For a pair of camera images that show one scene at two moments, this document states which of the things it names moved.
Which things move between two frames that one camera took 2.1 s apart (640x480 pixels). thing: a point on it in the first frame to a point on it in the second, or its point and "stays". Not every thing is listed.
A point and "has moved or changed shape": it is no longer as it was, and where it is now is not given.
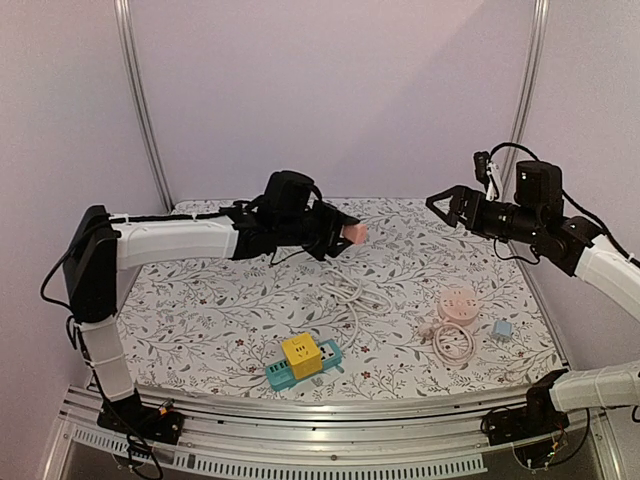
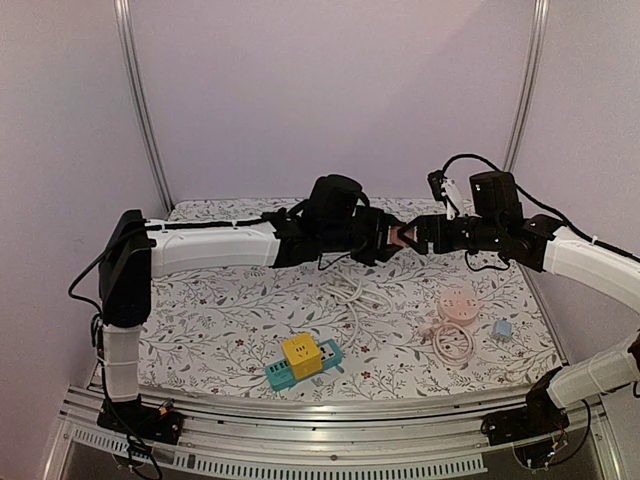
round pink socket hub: [458, 306] stays
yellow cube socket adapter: [303, 355] stays
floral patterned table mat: [419, 304] stays
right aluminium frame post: [528, 87] stays
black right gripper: [466, 208] to [432, 234]
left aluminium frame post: [124, 26] stays
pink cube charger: [356, 233] has moved or changed shape
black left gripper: [335, 221] to [380, 221]
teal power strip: [280, 375] stays
